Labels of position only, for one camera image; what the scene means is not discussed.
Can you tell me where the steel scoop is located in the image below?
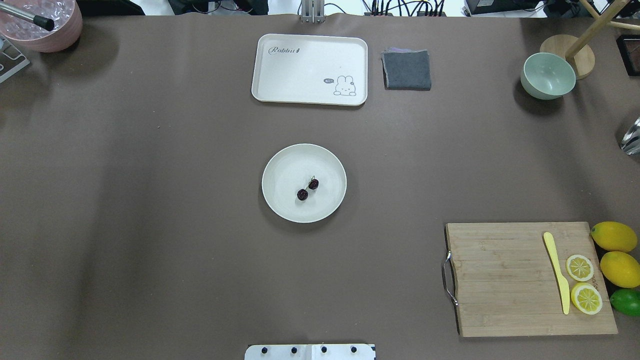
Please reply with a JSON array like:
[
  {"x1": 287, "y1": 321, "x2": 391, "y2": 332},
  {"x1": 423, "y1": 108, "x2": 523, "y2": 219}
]
[{"x1": 619, "y1": 117, "x2": 640, "y2": 157}]

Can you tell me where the cream round plate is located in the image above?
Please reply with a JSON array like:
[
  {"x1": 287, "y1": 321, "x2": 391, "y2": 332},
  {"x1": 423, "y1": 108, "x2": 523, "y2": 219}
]
[{"x1": 260, "y1": 143, "x2": 348, "y2": 224}]

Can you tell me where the yellow plastic knife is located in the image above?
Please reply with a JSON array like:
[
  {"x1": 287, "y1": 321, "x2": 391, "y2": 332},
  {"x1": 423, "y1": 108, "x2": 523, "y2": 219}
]
[{"x1": 542, "y1": 231, "x2": 571, "y2": 316}]

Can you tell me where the mint green bowl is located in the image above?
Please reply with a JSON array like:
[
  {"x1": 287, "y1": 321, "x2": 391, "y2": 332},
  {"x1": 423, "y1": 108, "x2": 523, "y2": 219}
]
[{"x1": 519, "y1": 52, "x2": 577, "y2": 100}]

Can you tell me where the pink bowl with ice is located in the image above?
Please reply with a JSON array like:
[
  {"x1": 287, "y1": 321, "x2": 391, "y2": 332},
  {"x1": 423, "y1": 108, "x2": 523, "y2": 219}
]
[{"x1": 0, "y1": 0, "x2": 83, "y2": 53}]

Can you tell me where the wooden cup stand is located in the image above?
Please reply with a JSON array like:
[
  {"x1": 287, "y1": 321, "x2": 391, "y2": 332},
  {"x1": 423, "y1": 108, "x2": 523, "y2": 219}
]
[{"x1": 539, "y1": 0, "x2": 640, "y2": 80}]

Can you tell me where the white column pedestal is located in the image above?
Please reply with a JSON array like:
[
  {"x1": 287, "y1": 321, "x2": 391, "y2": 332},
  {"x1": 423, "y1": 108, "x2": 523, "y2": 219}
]
[{"x1": 244, "y1": 343, "x2": 377, "y2": 360}]

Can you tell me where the green lime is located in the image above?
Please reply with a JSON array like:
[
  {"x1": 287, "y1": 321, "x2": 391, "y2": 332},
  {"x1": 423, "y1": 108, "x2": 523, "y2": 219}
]
[{"x1": 609, "y1": 288, "x2": 640, "y2": 317}]

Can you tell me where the yellow lemon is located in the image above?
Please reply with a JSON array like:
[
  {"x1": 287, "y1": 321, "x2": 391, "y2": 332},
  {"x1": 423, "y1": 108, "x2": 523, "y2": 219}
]
[
  {"x1": 599, "y1": 251, "x2": 640, "y2": 289},
  {"x1": 590, "y1": 221, "x2": 638, "y2": 253}
]

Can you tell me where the grey folded cloth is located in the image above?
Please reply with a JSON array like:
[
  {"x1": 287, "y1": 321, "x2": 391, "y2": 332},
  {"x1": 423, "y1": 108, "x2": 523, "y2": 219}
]
[{"x1": 381, "y1": 47, "x2": 432, "y2": 91}]

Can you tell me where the aluminium frame post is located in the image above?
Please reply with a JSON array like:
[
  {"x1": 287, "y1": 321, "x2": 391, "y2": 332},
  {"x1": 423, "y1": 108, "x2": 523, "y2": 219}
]
[{"x1": 300, "y1": 0, "x2": 326, "y2": 24}]

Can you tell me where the lemon slice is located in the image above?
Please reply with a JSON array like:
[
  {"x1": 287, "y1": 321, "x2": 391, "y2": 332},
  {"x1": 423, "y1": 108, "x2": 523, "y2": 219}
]
[
  {"x1": 566, "y1": 254, "x2": 595, "y2": 283},
  {"x1": 570, "y1": 282, "x2": 603, "y2": 315}
]

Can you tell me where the cream rabbit tray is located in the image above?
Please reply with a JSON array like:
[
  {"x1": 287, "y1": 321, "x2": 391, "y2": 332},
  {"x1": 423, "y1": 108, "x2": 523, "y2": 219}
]
[{"x1": 251, "y1": 33, "x2": 369, "y2": 106}]

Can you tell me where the wooden cutting board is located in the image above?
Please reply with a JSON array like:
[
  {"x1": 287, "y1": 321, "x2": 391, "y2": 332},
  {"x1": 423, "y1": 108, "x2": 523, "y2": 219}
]
[{"x1": 442, "y1": 222, "x2": 618, "y2": 338}]

